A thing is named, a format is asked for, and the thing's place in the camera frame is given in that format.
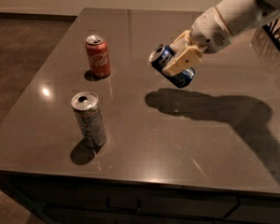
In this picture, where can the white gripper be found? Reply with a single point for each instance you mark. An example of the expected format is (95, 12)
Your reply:
(209, 29)

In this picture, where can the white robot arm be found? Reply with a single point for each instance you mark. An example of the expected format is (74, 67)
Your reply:
(241, 15)

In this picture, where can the red coca-cola can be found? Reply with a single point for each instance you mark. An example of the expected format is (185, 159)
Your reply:
(97, 51)

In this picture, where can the tall silver can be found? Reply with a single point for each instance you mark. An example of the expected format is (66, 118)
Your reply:
(86, 108)

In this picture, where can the dark right drawer front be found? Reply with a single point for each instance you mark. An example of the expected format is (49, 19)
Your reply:
(256, 211)

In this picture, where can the dark drawer front with handle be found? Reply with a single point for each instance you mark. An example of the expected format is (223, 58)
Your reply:
(72, 197)

